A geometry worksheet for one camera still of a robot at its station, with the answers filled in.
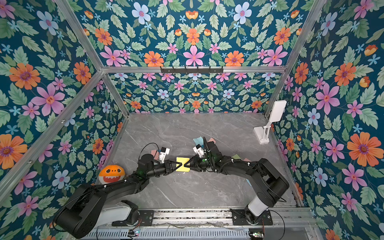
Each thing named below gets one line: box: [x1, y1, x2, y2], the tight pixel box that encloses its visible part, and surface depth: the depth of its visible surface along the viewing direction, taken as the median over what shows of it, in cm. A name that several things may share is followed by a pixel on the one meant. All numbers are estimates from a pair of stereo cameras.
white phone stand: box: [253, 100, 287, 145], surface depth 87 cm
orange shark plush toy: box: [98, 164, 126, 185], surface depth 82 cm
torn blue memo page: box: [192, 136, 204, 148], surface depth 106 cm
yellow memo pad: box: [176, 157, 191, 172], surface depth 82 cm
